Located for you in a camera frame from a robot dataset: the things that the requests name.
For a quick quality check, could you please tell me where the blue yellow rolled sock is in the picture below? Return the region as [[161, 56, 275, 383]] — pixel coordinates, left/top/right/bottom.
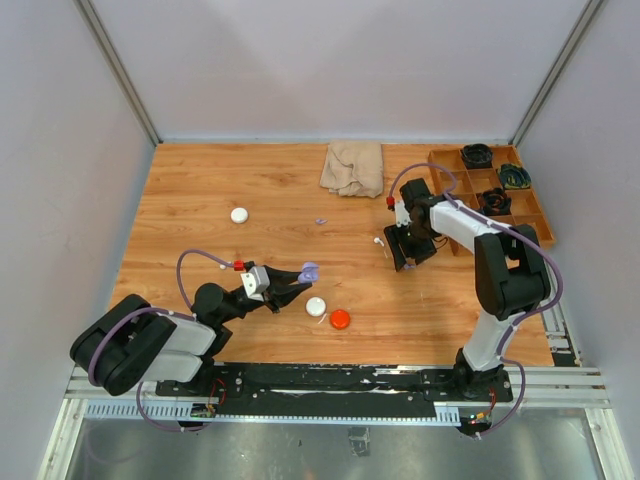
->
[[497, 163, 531, 190]]

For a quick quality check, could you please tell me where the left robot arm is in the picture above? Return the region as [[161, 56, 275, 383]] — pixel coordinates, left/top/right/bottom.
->
[[70, 262, 319, 396]]

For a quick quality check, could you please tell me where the wooden compartment tray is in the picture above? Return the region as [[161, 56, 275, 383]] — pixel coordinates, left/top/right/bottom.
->
[[428, 143, 555, 249]]

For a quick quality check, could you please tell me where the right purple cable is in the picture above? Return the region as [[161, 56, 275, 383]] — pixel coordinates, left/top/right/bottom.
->
[[385, 163, 566, 441]]

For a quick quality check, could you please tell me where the purple charging case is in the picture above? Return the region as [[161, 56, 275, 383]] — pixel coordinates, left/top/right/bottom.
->
[[297, 262, 319, 284]]

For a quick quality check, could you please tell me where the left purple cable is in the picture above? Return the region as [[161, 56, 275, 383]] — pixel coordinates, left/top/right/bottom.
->
[[87, 249, 244, 434]]

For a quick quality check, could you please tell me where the orange earbud charging case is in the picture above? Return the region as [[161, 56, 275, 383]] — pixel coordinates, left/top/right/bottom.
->
[[329, 309, 351, 330]]

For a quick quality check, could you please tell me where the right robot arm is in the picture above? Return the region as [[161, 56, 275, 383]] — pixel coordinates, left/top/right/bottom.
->
[[384, 179, 551, 400]]

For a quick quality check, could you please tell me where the beige cloth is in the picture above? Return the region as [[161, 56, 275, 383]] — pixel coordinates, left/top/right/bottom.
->
[[320, 140, 384, 198]]

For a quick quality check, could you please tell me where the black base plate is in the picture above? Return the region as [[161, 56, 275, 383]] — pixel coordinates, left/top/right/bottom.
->
[[155, 362, 513, 421]]

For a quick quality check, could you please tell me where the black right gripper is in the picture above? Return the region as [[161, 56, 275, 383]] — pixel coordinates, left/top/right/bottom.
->
[[384, 219, 436, 271]]

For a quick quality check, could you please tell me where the black orange rolled sock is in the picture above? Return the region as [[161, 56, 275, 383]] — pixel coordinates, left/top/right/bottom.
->
[[478, 188, 512, 217]]

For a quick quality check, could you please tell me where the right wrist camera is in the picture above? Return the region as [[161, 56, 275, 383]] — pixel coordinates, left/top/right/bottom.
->
[[393, 200, 411, 228]]

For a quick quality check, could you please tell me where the purple cable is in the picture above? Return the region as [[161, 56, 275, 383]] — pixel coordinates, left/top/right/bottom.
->
[[87, 249, 244, 434], [385, 163, 566, 441]]

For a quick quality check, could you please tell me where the white charging case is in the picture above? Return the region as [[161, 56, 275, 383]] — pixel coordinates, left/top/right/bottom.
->
[[305, 296, 327, 318], [230, 207, 249, 224]]

